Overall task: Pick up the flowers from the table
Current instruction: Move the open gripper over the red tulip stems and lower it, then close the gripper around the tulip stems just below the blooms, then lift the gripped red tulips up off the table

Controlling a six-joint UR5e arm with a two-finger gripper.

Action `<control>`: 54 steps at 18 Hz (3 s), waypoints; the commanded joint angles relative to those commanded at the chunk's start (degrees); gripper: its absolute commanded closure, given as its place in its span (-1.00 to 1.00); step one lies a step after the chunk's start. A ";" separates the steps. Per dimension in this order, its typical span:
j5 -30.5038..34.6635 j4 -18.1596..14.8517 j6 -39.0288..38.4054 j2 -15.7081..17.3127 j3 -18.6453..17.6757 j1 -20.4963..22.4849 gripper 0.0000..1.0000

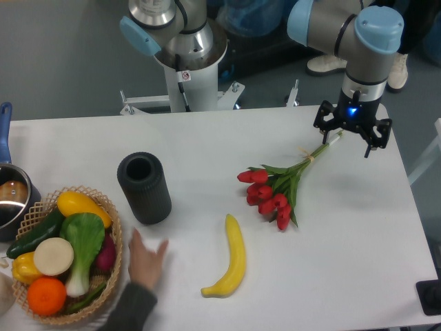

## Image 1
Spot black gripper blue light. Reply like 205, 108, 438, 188
313, 90, 393, 159

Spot red tulip bouquet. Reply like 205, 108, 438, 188
237, 130, 343, 231

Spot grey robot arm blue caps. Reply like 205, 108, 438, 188
287, 1, 404, 156

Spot bare human hand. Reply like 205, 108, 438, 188
128, 228, 169, 291

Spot white sneaker right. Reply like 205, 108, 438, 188
387, 53, 408, 93

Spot white sneaker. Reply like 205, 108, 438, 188
306, 55, 347, 77
387, 53, 408, 93

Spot white sneaker left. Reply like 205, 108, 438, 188
306, 55, 347, 77

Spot black device at table edge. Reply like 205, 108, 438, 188
416, 279, 440, 316

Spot yellow banana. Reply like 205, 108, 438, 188
201, 214, 247, 298

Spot dark grey ribbed vase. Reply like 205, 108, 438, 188
117, 152, 172, 225

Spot purple red onion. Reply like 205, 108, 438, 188
95, 233, 116, 272

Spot green bok choy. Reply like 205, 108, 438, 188
60, 212, 105, 298

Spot yellow squash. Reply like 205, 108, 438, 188
57, 191, 112, 229

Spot green cucumber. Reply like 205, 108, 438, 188
6, 208, 65, 259

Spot woven wicker basket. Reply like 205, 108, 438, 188
12, 186, 123, 325

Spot green chili pepper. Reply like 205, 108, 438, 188
65, 283, 107, 314

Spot white round radish slice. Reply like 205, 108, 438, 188
33, 237, 74, 276

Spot orange fruit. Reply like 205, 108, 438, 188
27, 277, 67, 316

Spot yellow bell pepper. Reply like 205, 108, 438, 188
12, 252, 43, 285

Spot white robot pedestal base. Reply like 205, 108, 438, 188
119, 34, 300, 116

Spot blue handled saucepan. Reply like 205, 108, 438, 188
1, 102, 41, 243

